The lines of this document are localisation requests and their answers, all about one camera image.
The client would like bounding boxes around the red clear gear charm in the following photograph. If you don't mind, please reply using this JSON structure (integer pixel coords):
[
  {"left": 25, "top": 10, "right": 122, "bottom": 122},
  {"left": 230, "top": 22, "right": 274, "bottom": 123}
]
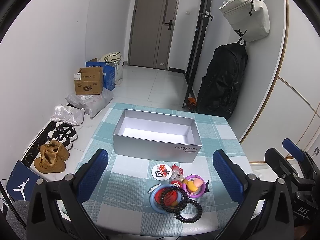
[{"left": 170, "top": 164, "right": 184, "bottom": 182}]

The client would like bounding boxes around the black coat rack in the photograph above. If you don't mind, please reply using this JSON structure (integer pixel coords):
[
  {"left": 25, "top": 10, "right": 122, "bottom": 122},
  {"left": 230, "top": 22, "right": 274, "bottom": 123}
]
[{"left": 182, "top": 0, "right": 213, "bottom": 108}]

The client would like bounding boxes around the blue ring red charm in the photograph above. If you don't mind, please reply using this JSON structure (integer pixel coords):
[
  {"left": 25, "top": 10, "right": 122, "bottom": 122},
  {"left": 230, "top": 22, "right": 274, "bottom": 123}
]
[{"left": 150, "top": 184, "right": 188, "bottom": 215}]

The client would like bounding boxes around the navy jordan shopping bag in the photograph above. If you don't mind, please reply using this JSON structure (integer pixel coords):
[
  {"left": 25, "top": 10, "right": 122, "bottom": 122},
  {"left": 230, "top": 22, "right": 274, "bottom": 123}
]
[{"left": 6, "top": 160, "right": 41, "bottom": 201}]

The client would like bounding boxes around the teal checkered tablecloth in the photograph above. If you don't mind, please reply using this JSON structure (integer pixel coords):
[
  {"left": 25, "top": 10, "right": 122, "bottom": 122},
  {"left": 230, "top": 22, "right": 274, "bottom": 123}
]
[{"left": 53, "top": 102, "right": 266, "bottom": 238}]

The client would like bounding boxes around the silver plastic parcel bag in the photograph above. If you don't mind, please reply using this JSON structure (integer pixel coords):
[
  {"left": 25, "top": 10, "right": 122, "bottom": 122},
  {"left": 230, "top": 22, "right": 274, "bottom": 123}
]
[{"left": 51, "top": 105, "right": 85, "bottom": 126}]

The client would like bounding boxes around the black backpack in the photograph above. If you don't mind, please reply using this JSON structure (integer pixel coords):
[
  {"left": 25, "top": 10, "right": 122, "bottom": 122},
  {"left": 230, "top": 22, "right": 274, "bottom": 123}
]
[{"left": 196, "top": 38, "right": 248, "bottom": 120}]

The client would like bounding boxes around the orange object under rack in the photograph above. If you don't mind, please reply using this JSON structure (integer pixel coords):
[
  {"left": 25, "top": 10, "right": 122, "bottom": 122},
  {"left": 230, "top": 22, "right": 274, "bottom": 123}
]
[{"left": 186, "top": 97, "right": 197, "bottom": 110}]

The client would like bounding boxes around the blue cardboard box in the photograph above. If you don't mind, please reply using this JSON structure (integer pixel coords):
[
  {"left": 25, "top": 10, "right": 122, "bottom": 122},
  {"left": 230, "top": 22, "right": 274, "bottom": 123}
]
[{"left": 86, "top": 61, "right": 116, "bottom": 91}]

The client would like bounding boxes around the black bead bracelet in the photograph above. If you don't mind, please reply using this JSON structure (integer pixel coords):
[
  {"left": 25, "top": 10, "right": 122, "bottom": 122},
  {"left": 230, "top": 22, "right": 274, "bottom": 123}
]
[{"left": 173, "top": 198, "right": 203, "bottom": 224}]

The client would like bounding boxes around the white canvas bag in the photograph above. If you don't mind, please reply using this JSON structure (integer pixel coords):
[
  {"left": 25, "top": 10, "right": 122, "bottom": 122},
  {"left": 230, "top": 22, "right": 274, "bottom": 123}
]
[{"left": 219, "top": 0, "right": 270, "bottom": 42}]

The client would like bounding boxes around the brown cardboard box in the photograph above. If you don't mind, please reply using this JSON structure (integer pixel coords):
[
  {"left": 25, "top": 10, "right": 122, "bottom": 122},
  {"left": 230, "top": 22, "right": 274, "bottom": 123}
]
[{"left": 74, "top": 67, "right": 104, "bottom": 95}]

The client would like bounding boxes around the grey entrance door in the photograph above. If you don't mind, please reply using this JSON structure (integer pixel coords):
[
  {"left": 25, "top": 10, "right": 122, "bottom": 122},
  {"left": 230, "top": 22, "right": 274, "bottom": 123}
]
[{"left": 128, "top": 0, "right": 179, "bottom": 70}]

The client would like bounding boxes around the dark bead bracelet with tassel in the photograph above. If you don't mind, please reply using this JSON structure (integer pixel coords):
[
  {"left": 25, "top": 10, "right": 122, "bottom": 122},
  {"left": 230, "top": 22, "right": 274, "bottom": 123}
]
[{"left": 159, "top": 185, "right": 189, "bottom": 214}]

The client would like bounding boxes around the purple ring pig toy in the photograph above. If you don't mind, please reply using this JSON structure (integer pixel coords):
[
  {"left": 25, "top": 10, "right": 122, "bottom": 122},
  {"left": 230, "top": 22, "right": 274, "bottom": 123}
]
[{"left": 182, "top": 174, "right": 210, "bottom": 198}]

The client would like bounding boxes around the grey plastic parcel bag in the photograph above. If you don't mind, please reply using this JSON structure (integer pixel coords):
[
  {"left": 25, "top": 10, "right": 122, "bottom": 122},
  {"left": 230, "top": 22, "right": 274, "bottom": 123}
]
[{"left": 66, "top": 88, "right": 113, "bottom": 119}]

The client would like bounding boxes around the silver phone box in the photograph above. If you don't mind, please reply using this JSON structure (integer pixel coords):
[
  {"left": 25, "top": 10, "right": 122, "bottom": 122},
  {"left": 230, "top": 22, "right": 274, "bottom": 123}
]
[{"left": 113, "top": 109, "right": 202, "bottom": 163}]

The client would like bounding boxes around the tan boots pair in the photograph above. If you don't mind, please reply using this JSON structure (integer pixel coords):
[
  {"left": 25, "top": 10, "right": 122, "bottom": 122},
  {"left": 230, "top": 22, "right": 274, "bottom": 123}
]
[{"left": 34, "top": 140, "right": 70, "bottom": 174}]

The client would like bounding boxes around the white sack with cloth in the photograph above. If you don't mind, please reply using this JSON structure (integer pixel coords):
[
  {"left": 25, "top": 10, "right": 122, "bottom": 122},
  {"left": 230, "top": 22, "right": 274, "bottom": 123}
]
[{"left": 99, "top": 52, "right": 123, "bottom": 86}]

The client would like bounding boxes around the black white sneaker pair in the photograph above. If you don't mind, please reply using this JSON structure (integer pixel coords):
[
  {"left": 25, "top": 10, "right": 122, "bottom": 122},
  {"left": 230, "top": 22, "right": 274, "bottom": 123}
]
[{"left": 47, "top": 122, "right": 78, "bottom": 150}]

